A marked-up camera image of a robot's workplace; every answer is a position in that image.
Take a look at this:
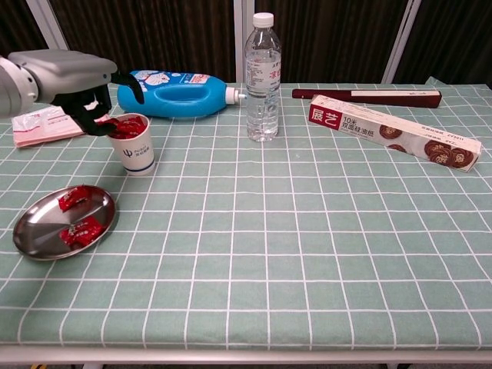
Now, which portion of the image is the blue detergent bottle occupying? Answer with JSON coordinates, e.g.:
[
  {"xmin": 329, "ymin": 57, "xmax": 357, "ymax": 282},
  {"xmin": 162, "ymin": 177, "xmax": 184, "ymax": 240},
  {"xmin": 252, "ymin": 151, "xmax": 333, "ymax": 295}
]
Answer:
[{"xmin": 117, "ymin": 70, "xmax": 247, "ymax": 118}]

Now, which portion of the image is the pink wet wipes pack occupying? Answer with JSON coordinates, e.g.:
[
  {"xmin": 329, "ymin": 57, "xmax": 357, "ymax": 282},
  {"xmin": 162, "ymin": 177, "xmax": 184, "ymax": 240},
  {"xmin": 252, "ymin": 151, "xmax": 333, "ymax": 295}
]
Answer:
[{"xmin": 11, "ymin": 105, "xmax": 91, "ymax": 149}]

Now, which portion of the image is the white partition frame post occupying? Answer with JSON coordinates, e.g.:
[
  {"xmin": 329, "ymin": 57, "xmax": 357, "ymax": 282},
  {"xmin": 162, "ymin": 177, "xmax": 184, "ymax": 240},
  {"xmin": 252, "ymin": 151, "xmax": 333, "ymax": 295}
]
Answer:
[
  {"xmin": 381, "ymin": 0, "xmax": 423, "ymax": 85},
  {"xmin": 25, "ymin": 0, "xmax": 74, "ymax": 53},
  {"xmin": 232, "ymin": 0, "xmax": 256, "ymax": 84}
]

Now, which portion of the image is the dark brown curtain panel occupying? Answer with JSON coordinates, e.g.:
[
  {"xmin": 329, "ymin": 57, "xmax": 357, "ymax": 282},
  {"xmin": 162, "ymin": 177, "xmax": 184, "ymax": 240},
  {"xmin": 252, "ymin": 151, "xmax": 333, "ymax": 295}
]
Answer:
[
  {"xmin": 49, "ymin": 0, "xmax": 236, "ymax": 84},
  {"xmin": 391, "ymin": 0, "xmax": 492, "ymax": 85},
  {"xmin": 0, "ymin": 0, "xmax": 55, "ymax": 58},
  {"xmin": 254, "ymin": 0, "xmax": 408, "ymax": 84}
]

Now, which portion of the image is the clear water bottle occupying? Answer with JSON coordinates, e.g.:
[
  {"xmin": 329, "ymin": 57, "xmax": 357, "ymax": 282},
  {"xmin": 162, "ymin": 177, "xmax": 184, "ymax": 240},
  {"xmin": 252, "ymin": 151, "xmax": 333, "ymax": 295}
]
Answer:
[{"xmin": 244, "ymin": 12, "xmax": 284, "ymax": 143}]

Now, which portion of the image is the metal bowl of red candies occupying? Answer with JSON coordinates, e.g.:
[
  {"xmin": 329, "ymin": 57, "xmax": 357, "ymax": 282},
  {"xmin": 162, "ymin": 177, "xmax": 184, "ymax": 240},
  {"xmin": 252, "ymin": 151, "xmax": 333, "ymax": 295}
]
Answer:
[{"xmin": 12, "ymin": 184, "xmax": 117, "ymax": 261}]

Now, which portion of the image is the dark red long case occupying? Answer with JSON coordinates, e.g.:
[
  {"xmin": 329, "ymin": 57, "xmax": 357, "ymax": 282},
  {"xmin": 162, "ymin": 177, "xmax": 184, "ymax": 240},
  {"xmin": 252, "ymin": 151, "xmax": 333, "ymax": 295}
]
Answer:
[{"xmin": 291, "ymin": 88, "xmax": 443, "ymax": 109}]

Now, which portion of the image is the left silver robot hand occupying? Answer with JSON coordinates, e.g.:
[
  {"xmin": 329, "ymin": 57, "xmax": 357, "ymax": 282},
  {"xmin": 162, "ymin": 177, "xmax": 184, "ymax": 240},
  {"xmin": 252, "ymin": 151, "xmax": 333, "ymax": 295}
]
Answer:
[{"xmin": 7, "ymin": 49, "xmax": 145, "ymax": 138}]

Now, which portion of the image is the baking paper box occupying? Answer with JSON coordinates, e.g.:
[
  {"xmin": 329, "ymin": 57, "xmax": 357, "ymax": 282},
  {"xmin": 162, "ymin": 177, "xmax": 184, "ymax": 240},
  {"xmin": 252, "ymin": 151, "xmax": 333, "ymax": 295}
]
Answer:
[{"xmin": 308, "ymin": 94, "xmax": 483, "ymax": 175}]

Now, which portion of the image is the white metal table frame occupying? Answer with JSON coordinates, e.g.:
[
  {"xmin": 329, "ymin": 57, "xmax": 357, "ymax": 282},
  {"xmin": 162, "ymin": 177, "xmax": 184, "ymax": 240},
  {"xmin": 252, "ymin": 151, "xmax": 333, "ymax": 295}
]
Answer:
[{"xmin": 0, "ymin": 345, "xmax": 492, "ymax": 369}]

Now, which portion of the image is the green checked tablecloth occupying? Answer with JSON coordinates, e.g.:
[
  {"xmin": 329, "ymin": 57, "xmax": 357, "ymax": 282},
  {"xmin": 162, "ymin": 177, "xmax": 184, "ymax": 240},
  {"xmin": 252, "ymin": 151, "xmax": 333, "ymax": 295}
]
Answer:
[{"xmin": 0, "ymin": 76, "xmax": 492, "ymax": 353}]

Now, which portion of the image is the white paper cup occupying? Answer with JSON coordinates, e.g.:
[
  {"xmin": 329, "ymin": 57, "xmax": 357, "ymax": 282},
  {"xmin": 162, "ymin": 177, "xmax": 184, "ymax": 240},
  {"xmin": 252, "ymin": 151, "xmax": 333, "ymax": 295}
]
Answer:
[{"xmin": 107, "ymin": 112, "xmax": 156, "ymax": 177}]

